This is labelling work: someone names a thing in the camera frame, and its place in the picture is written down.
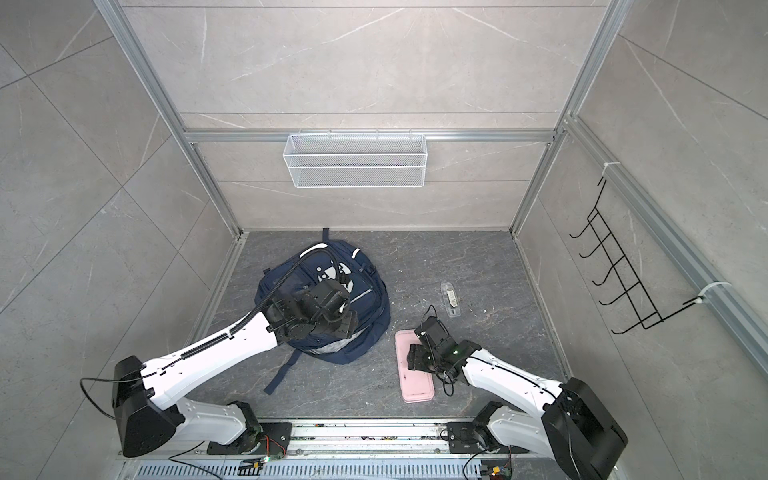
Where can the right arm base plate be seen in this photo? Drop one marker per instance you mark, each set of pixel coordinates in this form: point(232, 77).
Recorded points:
point(468, 438)

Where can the pink pencil case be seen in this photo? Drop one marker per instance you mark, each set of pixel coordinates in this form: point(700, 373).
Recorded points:
point(416, 386)

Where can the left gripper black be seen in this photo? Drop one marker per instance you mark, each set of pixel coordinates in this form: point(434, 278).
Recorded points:
point(351, 324)

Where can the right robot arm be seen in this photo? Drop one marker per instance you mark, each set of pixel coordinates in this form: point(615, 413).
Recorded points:
point(562, 421)

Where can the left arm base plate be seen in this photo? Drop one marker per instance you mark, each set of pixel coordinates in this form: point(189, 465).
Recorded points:
point(268, 439)

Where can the aluminium front rail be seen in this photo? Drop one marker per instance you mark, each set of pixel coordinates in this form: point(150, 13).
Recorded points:
point(390, 448)

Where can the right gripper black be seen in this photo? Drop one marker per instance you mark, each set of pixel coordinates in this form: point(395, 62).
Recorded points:
point(415, 354)

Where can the small clear plastic object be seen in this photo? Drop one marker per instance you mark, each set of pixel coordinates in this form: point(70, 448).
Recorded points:
point(450, 299)

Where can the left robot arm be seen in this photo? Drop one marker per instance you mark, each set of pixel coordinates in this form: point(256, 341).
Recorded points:
point(150, 406)

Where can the white wire mesh basket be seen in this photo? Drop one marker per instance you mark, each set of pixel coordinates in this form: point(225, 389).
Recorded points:
point(356, 160)

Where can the black wire hook rack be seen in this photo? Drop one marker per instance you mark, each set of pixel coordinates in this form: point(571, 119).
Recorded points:
point(621, 270)

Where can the navy blue student backpack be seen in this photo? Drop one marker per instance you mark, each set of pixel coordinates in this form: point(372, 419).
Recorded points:
point(366, 300)

